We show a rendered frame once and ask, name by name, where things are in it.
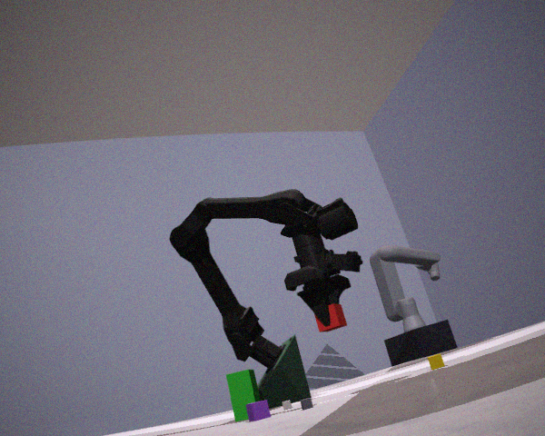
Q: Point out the green block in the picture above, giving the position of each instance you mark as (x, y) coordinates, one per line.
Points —
(239, 405)
(242, 383)

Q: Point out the red block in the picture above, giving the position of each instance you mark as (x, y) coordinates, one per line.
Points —
(337, 319)

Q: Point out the olive yellow block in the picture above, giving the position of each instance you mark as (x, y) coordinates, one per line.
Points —
(436, 361)

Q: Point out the purple block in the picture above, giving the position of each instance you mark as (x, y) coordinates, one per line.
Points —
(258, 410)

